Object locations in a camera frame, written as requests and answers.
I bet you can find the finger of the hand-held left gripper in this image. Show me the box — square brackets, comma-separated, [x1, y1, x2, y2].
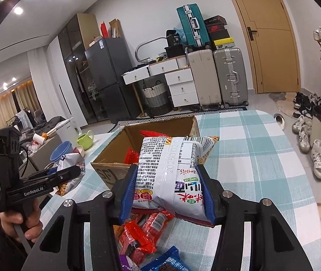
[25, 168, 59, 180]
[46, 165, 82, 189]

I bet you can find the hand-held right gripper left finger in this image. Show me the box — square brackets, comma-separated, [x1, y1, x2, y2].
[28, 164, 140, 271]

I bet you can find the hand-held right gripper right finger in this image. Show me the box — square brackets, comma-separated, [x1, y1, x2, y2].
[196, 165, 321, 271]

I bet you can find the white golden snack packet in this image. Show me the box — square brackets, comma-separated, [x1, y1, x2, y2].
[56, 152, 86, 196]

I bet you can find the small red snack packet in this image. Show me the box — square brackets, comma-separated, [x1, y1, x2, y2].
[124, 149, 141, 165]

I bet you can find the orange white noodle packet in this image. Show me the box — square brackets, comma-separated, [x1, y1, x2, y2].
[132, 130, 220, 228]

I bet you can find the bright red snack packet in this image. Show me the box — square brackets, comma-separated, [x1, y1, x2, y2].
[118, 222, 157, 256]

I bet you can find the cardboard box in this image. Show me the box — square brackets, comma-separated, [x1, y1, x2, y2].
[90, 115, 201, 194]

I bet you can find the blue cookie packet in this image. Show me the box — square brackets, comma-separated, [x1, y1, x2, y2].
[141, 245, 190, 271]

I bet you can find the person's left forearm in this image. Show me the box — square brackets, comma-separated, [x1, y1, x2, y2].
[0, 220, 34, 271]

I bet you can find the person's left hand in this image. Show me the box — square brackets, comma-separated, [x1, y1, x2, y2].
[0, 199, 44, 242]

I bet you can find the grey sofa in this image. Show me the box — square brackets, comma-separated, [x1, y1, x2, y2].
[19, 116, 65, 173]

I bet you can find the stack of blue bowls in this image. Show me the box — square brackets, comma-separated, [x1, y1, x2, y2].
[50, 141, 73, 163]

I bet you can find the green mug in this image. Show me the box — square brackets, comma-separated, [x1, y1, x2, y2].
[77, 131, 94, 151]

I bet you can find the white appliance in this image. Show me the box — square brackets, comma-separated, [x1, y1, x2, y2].
[56, 119, 82, 144]

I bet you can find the dark clothing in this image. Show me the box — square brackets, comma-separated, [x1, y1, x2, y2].
[35, 116, 66, 132]

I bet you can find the beige curtain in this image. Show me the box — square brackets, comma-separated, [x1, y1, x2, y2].
[14, 80, 41, 119]

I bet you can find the woven laundry basket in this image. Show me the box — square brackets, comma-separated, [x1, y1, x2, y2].
[141, 80, 172, 116]

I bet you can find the dark grey refrigerator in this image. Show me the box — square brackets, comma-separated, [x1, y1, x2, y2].
[85, 37, 141, 123]

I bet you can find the white slipper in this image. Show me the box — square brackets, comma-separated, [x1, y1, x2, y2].
[273, 113, 286, 130]

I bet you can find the dark glass cabinet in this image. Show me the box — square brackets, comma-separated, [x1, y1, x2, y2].
[58, 14, 100, 125]

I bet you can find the white drawer chest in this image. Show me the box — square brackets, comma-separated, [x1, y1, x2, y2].
[164, 68, 200, 108]

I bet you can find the pile of sneakers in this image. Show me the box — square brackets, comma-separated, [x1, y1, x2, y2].
[292, 92, 321, 179]

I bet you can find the beige suitcase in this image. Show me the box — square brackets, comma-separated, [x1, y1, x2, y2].
[187, 49, 221, 109]

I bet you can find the round door mat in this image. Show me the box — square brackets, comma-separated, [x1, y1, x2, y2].
[269, 92, 313, 119]

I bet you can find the silver suitcase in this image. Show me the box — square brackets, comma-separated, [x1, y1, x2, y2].
[213, 48, 248, 108]

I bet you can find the white desk with drawers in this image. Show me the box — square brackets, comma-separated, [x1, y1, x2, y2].
[122, 56, 190, 117]

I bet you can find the chrome tube hoop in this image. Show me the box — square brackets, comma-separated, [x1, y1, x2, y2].
[135, 37, 168, 63]

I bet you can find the open brown carton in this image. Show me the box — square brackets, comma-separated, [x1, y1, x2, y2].
[109, 19, 121, 38]

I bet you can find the yellow black shoe box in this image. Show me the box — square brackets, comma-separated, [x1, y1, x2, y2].
[213, 38, 236, 50]

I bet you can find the black labelled box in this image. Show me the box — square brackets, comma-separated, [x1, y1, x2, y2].
[166, 30, 184, 47]

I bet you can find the plain black shoe box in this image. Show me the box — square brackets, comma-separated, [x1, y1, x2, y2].
[208, 30, 230, 42]

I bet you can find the wooden door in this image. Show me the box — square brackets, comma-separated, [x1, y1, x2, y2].
[221, 0, 300, 94]

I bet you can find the blue plastic bag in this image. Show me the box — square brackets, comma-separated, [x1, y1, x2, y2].
[174, 27, 185, 44]

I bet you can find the red black shoe box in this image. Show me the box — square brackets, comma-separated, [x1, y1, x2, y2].
[206, 24, 229, 33]

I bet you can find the teal suitcase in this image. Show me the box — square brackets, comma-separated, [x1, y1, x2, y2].
[176, 4, 210, 48]

